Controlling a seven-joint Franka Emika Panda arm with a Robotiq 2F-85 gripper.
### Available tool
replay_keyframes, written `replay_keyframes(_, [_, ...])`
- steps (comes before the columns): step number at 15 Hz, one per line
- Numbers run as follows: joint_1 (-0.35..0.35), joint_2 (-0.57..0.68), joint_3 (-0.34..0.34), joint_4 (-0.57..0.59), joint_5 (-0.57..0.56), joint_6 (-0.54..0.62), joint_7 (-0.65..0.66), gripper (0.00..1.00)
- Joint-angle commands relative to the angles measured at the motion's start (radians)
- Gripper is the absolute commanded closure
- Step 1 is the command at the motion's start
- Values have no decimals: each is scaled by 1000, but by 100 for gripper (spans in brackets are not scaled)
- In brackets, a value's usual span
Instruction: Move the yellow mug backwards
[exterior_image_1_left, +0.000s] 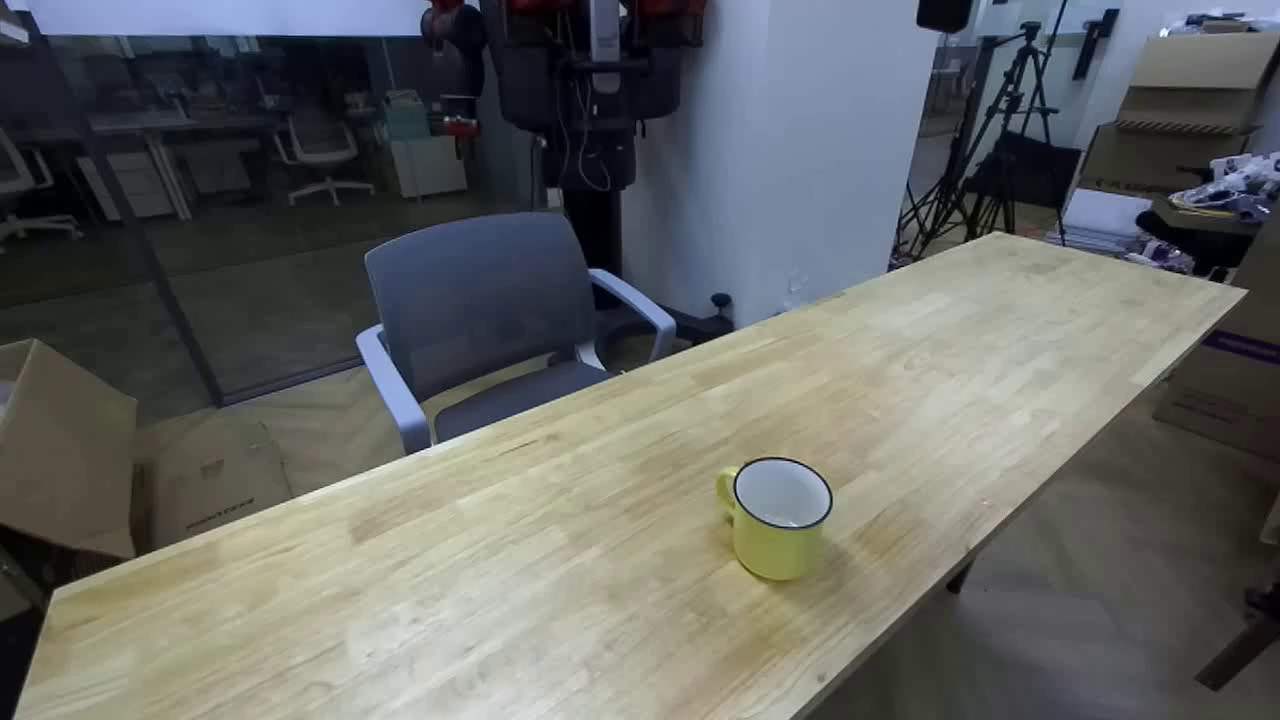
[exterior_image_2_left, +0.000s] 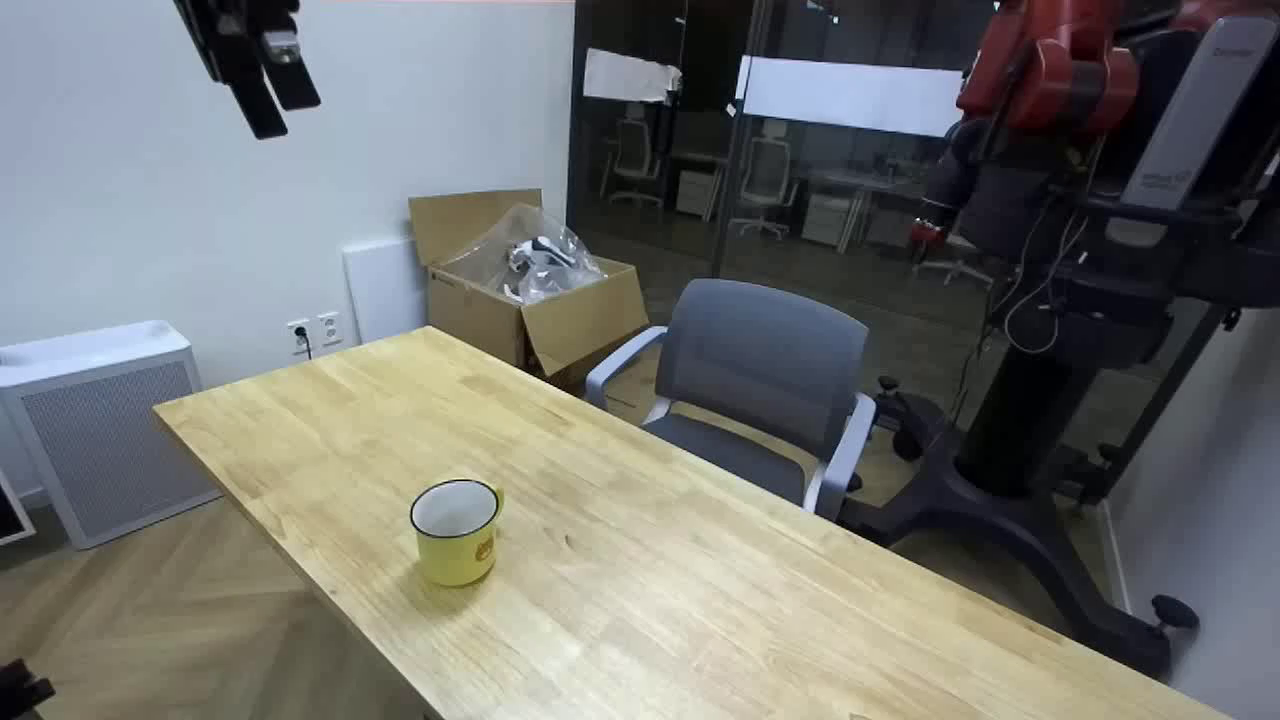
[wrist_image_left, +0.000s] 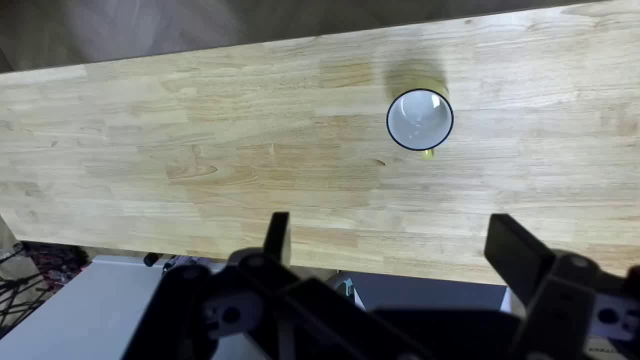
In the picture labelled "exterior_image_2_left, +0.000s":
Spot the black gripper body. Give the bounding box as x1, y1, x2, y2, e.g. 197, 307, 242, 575
171, 0, 301, 83

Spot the yellow enamel mug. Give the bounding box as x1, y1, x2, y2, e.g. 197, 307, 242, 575
409, 475, 505, 589

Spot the open cardboard box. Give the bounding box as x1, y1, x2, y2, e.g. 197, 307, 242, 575
409, 186, 648, 379

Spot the clear plastic bag in box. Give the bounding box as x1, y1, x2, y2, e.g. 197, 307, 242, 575
449, 202, 602, 307

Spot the white air purifier unit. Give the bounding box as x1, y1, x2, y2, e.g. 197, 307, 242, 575
0, 321, 215, 549

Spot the grey office chair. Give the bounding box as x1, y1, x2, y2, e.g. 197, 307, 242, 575
583, 276, 875, 521

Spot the red and black Baxter robot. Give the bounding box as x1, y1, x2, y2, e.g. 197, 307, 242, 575
841, 0, 1280, 674

